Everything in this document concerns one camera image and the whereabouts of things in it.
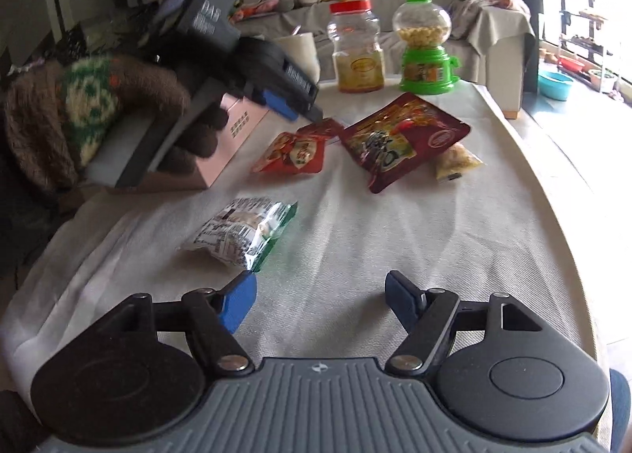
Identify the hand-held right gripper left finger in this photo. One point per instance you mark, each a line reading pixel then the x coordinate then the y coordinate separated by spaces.
pixel 239 304

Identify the green and white snack packet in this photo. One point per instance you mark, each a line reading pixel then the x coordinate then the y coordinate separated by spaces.
pixel 242 230

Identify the beige oval container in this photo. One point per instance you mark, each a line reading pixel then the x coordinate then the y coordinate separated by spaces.
pixel 301 55

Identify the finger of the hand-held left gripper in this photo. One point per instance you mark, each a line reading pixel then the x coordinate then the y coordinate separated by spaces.
pixel 281 72
pixel 276 103

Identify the green candy dispenser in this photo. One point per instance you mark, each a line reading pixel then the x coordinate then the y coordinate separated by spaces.
pixel 424 57

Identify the balcony rack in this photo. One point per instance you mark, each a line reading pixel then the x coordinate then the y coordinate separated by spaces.
pixel 590 35

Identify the red-lidded clear plastic jar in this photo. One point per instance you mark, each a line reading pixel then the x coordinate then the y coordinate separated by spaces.
pixel 356 53

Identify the red snack packet with picture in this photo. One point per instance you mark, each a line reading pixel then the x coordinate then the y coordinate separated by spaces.
pixel 291 154

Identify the person's left forearm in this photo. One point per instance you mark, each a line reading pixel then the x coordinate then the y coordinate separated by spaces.
pixel 34 137

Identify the person's leg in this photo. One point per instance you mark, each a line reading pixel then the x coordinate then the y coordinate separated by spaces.
pixel 622 413

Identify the person's left hand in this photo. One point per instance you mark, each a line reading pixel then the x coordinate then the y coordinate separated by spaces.
pixel 138 82

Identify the red plastic basin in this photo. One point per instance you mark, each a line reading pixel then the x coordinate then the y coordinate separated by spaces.
pixel 571 64

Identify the dark red chip bag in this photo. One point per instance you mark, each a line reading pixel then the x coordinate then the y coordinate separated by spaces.
pixel 395 141

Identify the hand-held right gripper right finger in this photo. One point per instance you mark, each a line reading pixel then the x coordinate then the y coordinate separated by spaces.
pixel 399 297

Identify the grey covered sofa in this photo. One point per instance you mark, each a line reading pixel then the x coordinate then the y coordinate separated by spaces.
pixel 503 57

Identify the small yellow snack packet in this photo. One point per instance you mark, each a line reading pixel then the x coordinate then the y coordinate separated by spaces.
pixel 456 164

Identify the pile of clothes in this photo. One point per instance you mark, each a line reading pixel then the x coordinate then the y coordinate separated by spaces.
pixel 489 6

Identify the blue plastic basin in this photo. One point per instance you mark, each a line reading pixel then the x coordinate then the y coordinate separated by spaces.
pixel 555 86

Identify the pink cardboard box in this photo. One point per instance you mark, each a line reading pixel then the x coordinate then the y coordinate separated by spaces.
pixel 232 137

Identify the grey flower pot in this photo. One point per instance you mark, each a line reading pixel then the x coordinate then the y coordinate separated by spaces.
pixel 602 80

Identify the small red snack packet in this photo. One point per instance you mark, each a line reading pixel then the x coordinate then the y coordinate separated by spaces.
pixel 323 128

